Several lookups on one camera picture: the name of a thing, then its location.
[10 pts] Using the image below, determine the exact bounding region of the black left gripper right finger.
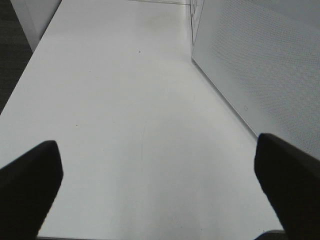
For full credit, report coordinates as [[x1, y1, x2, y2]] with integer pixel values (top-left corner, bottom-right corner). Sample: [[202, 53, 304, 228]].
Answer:
[[254, 133, 320, 240]]

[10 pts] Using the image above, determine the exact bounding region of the white microwave door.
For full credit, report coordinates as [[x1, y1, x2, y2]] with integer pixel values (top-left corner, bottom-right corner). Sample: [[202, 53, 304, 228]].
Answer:
[[191, 0, 320, 161]]

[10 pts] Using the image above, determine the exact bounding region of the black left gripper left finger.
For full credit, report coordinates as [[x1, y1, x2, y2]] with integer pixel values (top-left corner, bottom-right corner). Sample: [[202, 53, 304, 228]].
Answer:
[[0, 140, 64, 240]]

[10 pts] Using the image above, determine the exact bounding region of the white microwave oven body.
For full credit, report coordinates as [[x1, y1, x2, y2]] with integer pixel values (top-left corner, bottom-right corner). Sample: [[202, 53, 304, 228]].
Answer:
[[188, 0, 320, 161]]

